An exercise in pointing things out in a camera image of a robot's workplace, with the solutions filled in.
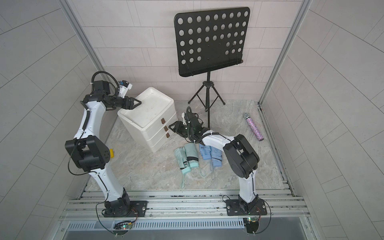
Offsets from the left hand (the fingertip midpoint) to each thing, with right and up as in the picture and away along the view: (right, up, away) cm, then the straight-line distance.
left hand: (139, 99), depth 85 cm
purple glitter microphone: (+71, -17, +14) cm, 74 cm away
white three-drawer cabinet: (+9, -13, -10) cm, 19 cm away
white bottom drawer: (+9, -28, +1) cm, 29 cm away
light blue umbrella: (+45, -33, +1) cm, 56 cm away
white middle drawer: (+12, -18, -1) cm, 22 cm away
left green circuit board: (+1, -59, -20) cm, 62 cm away
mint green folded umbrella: (+25, -35, -1) cm, 43 cm away
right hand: (+18, -17, +1) cm, 25 cm away
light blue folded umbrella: (+39, -31, +3) cm, 50 cm away
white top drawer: (+13, -13, -3) cm, 19 cm away
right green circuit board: (+59, -58, -17) cm, 85 cm away
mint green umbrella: (+31, -33, +2) cm, 45 cm away
